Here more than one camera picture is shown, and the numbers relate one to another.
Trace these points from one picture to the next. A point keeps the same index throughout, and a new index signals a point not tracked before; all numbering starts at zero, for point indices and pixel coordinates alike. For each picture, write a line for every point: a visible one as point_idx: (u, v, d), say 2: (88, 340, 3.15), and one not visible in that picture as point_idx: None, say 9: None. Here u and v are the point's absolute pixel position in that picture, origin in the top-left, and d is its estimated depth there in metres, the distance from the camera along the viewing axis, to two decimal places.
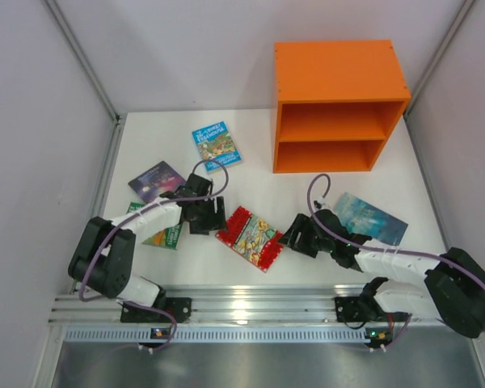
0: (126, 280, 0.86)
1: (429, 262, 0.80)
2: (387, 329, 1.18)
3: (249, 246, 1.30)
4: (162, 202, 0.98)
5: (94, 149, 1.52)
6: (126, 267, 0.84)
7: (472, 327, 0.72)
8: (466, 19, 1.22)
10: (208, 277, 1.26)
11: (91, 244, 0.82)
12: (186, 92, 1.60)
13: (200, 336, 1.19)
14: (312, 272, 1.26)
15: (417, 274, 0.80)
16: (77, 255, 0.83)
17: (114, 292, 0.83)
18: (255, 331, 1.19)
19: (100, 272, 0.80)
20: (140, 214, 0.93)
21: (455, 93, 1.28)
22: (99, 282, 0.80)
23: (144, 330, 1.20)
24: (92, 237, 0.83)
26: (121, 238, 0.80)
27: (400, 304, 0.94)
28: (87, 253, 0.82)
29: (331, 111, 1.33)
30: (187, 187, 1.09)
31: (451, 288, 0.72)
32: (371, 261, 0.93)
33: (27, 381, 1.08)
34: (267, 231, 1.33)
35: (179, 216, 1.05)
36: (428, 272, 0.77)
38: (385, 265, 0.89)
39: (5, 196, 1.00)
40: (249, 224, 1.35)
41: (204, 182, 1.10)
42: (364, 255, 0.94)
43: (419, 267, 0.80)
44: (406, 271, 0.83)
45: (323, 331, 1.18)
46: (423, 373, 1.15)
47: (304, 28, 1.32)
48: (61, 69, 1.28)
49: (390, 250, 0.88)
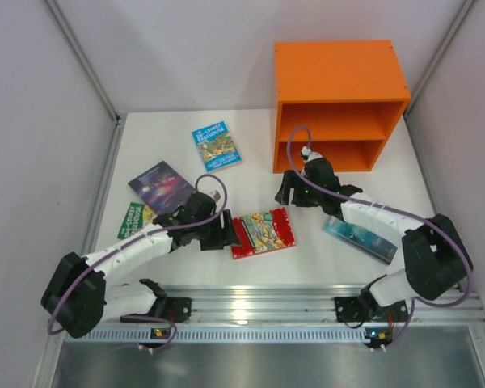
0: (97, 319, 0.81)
1: (412, 223, 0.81)
2: (387, 329, 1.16)
3: (263, 239, 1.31)
4: (149, 234, 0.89)
5: (94, 149, 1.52)
6: (97, 310, 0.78)
7: (432, 289, 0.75)
8: (466, 19, 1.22)
10: (208, 277, 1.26)
11: (62, 283, 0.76)
12: (187, 93, 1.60)
13: (199, 336, 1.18)
14: (312, 271, 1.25)
15: (397, 230, 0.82)
16: (48, 289, 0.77)
17: (80, 331, 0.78)
18: (255, 331, 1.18)
19: (68, 314, 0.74)
20: (119, 251, 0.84)
21: (454, 92, 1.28)
22: (66, 322, 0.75)
23: (144, 331, 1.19)
24: (64, 276, 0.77)
26: (90, 284, 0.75)
27: (390, 292, 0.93)
28: (57, 290, 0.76)
29: (331, 111, 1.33)
30: (186, 208, 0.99)
31: (424, 250, 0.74)
32: (356, 212, 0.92)
33: (27, 381, 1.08)
34: (263, 219, 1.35)
35: (169, 245, 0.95)
36: (409, 229, 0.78)
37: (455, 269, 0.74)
38: (368, 219, 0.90)
39: (5, 196, 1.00)
40: (247, 225, 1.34)
41: (204, 202, 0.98)
42: (349, 204, 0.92)
43: (400, 225, 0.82)
44: (388, 226, 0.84)
45: (308, 331, 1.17)
46: (423, 373, 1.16)
47: (304, 28, 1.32)
48: (61, 69, 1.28)
49: (377, 204, 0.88)
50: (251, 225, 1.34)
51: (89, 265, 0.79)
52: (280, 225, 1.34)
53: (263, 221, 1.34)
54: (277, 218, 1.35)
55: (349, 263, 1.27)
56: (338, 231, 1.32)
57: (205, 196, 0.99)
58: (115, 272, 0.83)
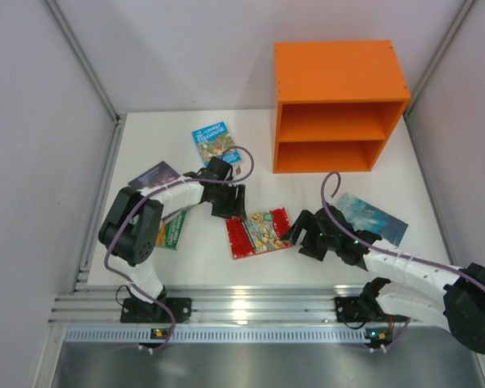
0: (151, 248, 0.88)
1: (449, 277, 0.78)
2: (387, 329, 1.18)
3: (263, 239, 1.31)
4: (187, 180, 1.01)
5: (94, 149, 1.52)
6: (152, 235, 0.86)
7: (482, 345, 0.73)
8: (465, 20, 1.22)
10: (208, 277, 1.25)
11: (120, 212, 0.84)
12: (186, 93, 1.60)
13: (200, 337, 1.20)
14: (312, 272, 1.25)
15: (434, 286, 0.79)
16: (107, 221, 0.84)
17: (139, 259, 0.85)
18: (255, 331, 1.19)
19: (130, 238, 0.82)
20: (166, 189, 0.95)
21: (455, 93, 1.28)
22: (128, 246, 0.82)
23: (144, 331, 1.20)
24: (122, 204, 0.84)
26: (150, 208, 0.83)
27: (402, 307, 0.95)
28: (117, 220, 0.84)
29: (332, 111, 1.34)
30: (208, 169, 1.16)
31: (470, 307, 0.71)
32: (381, 264, 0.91)
33: (27, 381, 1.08)
34: (263, 219, 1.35)
35: (200, 195, 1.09)
36: (449, 287, 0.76)
37: None
38: (396, 272, 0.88)
39: (4, 196, 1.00)
40: (248, 225, 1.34)
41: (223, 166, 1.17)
42: (373, 255, 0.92)
43: (436, 280, 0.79)
44: (421, 280, 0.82)
45: (329, 331, 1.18)
46: (423, 373, 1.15)
47: (304, 28, 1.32)
48: (61, 69, 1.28)
49: (404, 256, 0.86)
50: (251, 225, 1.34)
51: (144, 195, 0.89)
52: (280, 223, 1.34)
53: (263, 221, 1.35)
54: (277, 220, 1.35)
55: None
56: None
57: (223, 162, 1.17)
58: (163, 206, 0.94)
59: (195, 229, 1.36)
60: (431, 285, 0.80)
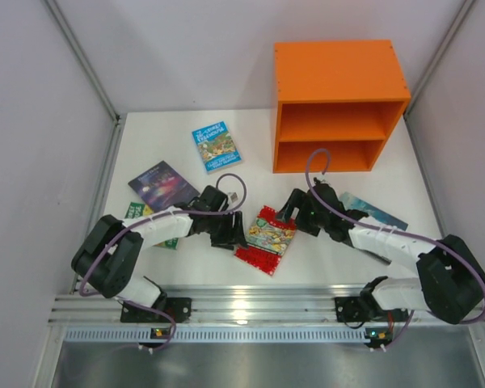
0: (127, 281, 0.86)
1: (424, 246, 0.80)
2: (387, 329, 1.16)
3: (277, 242, 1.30)
4: (175, 212, 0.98)
5: (94, 149, 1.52)
6: (128, 269, 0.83)
7: (453, 315, 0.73)
8: (466, 19, 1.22)
10: (208, 278, 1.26)
11: (99, 241, 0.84)
12: (186, 93, 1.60)
13: (200, 336, 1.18)
14: (311, 272, 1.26)
15: (411, 255, 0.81)
16: (82, 249, 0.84)
17: (111, 292, 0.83)
18: (255, 331, 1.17)
19: (103, 271, 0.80)
20: (150, 220, 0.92)
21: (455, 92, 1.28)
22: (99, 279, 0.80)
23: (144, 330, 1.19)
24: (103, 233, 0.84)
26: (131, 239, 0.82)
27: (396, 298, 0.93)
28: (92, 250, 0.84)
29: (332, 111, 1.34)
30: (201, 200, 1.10)
31: (440, 274, 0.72)
32: (364, 238, 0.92)
33: (27, 381, 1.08)
34: (260, 227, 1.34)
35: (189, 227, 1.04)
36: (423, 255, 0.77)
37: (474, 290, 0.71)
38: (378, 244, 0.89)
39: (5, 195, 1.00)
40: (256, 241, 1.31)
41: (219, 196, 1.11)
42: (358, 230, 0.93)
43: (412, 249, 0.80)
44: (399, 250, 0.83)
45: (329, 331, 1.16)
46: (423, 373, 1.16)
47: (304, 28, 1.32)
48: (61, 69, 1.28)
49: (385, 229, 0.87)
50: (257, 239, 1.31)
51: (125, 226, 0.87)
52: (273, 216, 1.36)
53: (263, 229, 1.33)
54: (270, 218, 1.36)
55: (348, 263, 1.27)
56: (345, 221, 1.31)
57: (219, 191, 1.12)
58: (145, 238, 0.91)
59: None
60: (409, 255, 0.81)
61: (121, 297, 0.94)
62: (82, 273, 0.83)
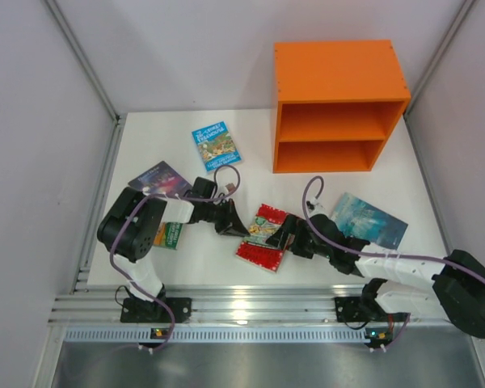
0: (149, 246, 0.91)
1: (436, 267, 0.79)
2: (387, 329, 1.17)
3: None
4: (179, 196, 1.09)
5: (94, 149, 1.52)
6: (152, 231, 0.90)
7: (482, 329, 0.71)
8: (465, 20, 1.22)
10: (208, 277, 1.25)
11: (124, 208, 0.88)
12: (186, 93, 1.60)
13: (200, 337, 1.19)
14: (311, 272, 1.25)
15: (423, 279, 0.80)
16: (104, 221, 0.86)
17: (140, 254, 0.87)
18: (255, 331, 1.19)
19: (132, 234, 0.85)
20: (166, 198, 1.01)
21: (456, 93, 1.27)
22: (128, 242, 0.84)
23: (144, 331, 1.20)
24: (126, 200, 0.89)
26: (156, 200, 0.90)
27: (404, 305, 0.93)
28: (116, 219, 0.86)
29: (332, 111, 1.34)
30: (194, 191, 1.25)
31: (461, 293, 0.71)
32: (373, 267, 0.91)
33: (27, 381, 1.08)
34: (259, 225, 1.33)
35: (191, 212, 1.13)
36: (436, 278, 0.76)
37: None
38: (388, 271, 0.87)
39: (4, 194, 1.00)
40: (254, 238, 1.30)
41: (208, 185, 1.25)
42: (365, 261, 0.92)
43: (424, 272, 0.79)
44: (411, 276, 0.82)
45: (328, 331, 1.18)
46: (423, 373, 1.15)
47: (303, 28, 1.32)
48: (61, 69, 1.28)
49: (391, 255, 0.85)
50: (258, 238, 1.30)
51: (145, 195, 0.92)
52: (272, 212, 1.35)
53: (263, 226, 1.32)
54: (268, 216, 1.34)
55: None
56: (343, 226, 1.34)
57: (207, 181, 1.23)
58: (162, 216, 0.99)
59: (194, 230, 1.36)
60: (423, 279, 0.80)
61: (133, 277, 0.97)
62: (108, 242, 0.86)
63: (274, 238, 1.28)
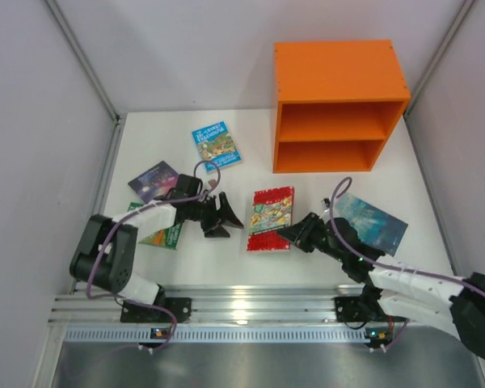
0: (128, 278, 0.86)
1: (453, 286, 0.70)
2: (387, 329, 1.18)
3: (280, 216, 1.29)
4: (158, 203, 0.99)
5: (94, 149, 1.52)
6: (128, 261, 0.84)
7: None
8: (465, 20, 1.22)
10: (209, 278, 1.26)
11: (93, 243, 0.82)
12: (186, 93, 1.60)
13: (200, 336, 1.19)
14: (312, 272, 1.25)
15: (440, 298, 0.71)
16: (78, 255, 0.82)
17: (118, 287, 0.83)
18: (255, 331, 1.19)
19: (105, 267, 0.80)
20: (138, 212, 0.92)
21: (455, 93, 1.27)
22: (103, 278, 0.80)
23: (144, 331, 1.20)
24: (94, 235, 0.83)
26: (124, 232, 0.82)
27: (409, 313, 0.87)
28: (88, 255, 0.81)
29: (332, 111, 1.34)
30: (177, 188, 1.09)
31: (477, 318, 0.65)
32: (386, 280, 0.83)
33: (27, 381, 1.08)
34: (259, 212, 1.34)
35: (173, 217, 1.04)
36: (453, 301, 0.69)
37: None
38: (402, 286, 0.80)
39: (4, 193, 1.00)
40: (259, 225, 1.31)
41: (194, 181, 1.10)
42: (378, 272, 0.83)
43: (442, 292, 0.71)
44: (426, 293, 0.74)
45: (330, 331, 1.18)
46: (423, 373, 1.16)
47: (304, 28, 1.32)
48: (61, 68, 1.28)
49: (408, 270, 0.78)
50: (262, 225, 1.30)
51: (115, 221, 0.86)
52: (272, 196, 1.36)
53: (263, 212, 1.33)
54: (266, 200, 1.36)
55: None
56: None
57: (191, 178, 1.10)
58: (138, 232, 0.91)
59: (195, 230, 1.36)
60: (437, 298, 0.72)
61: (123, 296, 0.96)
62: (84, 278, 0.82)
63: (292, 231, 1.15)
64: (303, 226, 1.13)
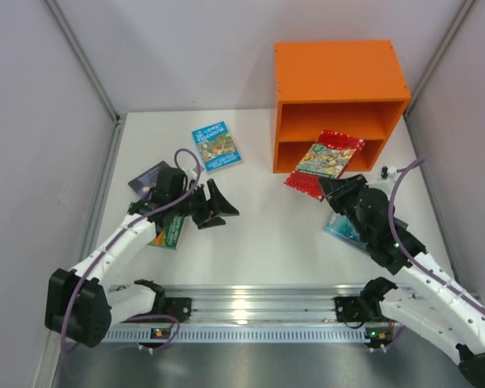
0: (108, 324, 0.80)
1: None
2: (387, 329, 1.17)
3: (331, 165, 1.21)
4: (131, 225, 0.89)
5: (94, 149, 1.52)
6: (104, 312, 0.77)
7: None
8: (465, 20, 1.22)
10: (209, 278, 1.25)
11: (60, 301, 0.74)
12: (186, 93, 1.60)
13: (199, 336, 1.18)
14: (313, 272, 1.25)
15: (477, 334, 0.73)
16: (48, 311, 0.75)
17: (97, 338, 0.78)
18: (255, 331, 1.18)
19: (78, 324, 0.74)
20: (106, 252, 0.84)
21: (455, 92, 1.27)
22: (79, 335, 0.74)
23: (144, 331, 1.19)
24: (59, 294, 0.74)
26: (88, 292, 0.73)
27: (407, 320, 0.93)
28: (58, 310, 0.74)
29: (332, 111, 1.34)
30: (159, 187, 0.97)
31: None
32: (418, 283, 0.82)
33: (27, 381, 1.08)
34: (315, 152, 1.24)
35: (153, 229, 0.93)
36: None
37: None
38: (433, 298, 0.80)
39: (4, 193, 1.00)
40: (309, 163, 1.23)
41: (175, 175, 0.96)
42: (415, 273, 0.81)
43: (482, 331, 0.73)
44: (461, 322, 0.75)
45: (329, 331, 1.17)
46: (423, 373, 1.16)
47: (304, 29, 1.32)
48: (61, 69, 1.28)
49: (453, 289, 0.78)
50: (310, 166, 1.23)
51: (80, 276, 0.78)
52: (335, 141, 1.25)
53: (318, 153, 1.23)
54: (328, 141, 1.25)
55: (350, 263, 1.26)
56: (339, 231, 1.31)
57: (175, 173, 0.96)
58: (108, 275, 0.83)
59: (195, 230, 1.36)
60: (473, 334, 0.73)
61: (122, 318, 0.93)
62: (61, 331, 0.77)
63: (331, 184, 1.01)
64: (344, 185, 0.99)
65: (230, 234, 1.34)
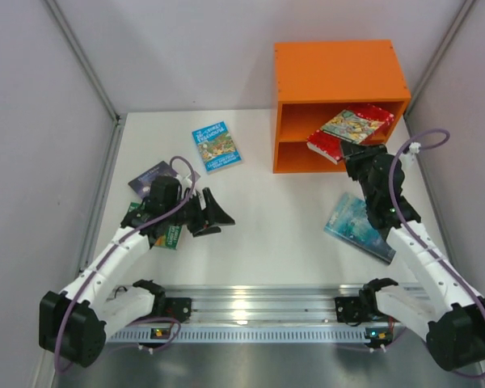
0: (103, 343, 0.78)
1: (462, 297, 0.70)
2: (387, 329, 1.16)
3: (356, 132, 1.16)
4: (122, 240, 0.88)
5: (93, 149, 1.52)
6: (98, 332, 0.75)
7: (448, 363, 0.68)
8: (465, 20, 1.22)
10: (209, 277, 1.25)
11: (52, 322, 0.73)
12: (187, 93, 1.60)
13: (199, 337, 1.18)
14: (313, 271, 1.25)
15: (443, 295, 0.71)
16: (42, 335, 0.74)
17: (92, 358, 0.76)
18: (255, 331, 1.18)
19: (71, 346, 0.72)
20: (97, 272, 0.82)
21: (456, 92, 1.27)
22: (73, 356, 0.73)
23: (144, 331, 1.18)
24: (51, 317, 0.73)
26: (80, 315, 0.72)
27: (394, 306, 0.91)
28: (51, 332, 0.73)
29: (331, 111, 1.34)
30: (152, 198, 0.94)
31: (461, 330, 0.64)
32: (402, 245, 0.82)
33: (27, 381, 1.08)
34: (344, 118, 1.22)
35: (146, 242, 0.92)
36: (457, 308, 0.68)
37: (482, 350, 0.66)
38: (413, 261, 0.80)
39: (3, 193, 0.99)
40: (337, 125, 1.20)
41: (170, 187, 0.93)
42: (402, 234, 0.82)
43: (449, 293, 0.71)
44: (433, 284, 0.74)
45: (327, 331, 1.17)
46: (422, 373, 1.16)
47: (305, 28, 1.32)
48: (61, 69, 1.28)
49: (432, 253, 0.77)
50: (336, 127, 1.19)
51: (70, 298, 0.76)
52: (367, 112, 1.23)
53: (347, 119, 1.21)
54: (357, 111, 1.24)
55: (350, 262, 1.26)
56: (339, 231, 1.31)
57: (167, 182, 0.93)
58: (100, 293, 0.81)
59: None
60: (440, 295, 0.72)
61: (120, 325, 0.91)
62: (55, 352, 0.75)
63: (352, 147, 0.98)
64: (365, 150, 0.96)
65: (230, 234, 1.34)
